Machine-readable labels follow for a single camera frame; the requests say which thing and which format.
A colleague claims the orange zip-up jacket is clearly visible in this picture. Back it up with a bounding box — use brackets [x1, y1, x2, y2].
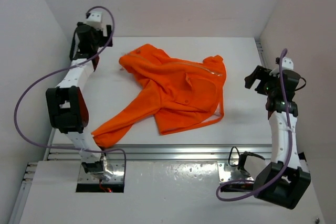
[92, 44, 227, 148]

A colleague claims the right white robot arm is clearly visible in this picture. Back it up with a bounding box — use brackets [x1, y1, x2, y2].
[238, 66, 311, 209]

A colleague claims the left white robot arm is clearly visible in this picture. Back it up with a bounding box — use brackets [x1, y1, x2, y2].
[46, 22, 113, 181]

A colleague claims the white front cover panel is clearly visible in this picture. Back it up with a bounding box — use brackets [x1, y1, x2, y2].
[20, 161, 324, 223]

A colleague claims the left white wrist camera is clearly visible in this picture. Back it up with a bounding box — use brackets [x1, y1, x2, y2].
[85, 11, 103, 30]

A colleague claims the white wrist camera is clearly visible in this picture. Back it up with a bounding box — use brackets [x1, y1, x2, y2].
[85, 11, 103, 30]
[270, 57, 294, 76]

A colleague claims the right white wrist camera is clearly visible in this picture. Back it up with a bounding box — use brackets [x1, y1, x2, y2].
[270, 57, 294, 76]

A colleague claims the right aluminium side rail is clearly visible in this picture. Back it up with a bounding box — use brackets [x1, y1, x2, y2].
[255, 40, 269, 68]

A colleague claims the aluminium front rail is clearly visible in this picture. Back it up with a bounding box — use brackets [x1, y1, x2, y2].
[46, 144, 275, 162]

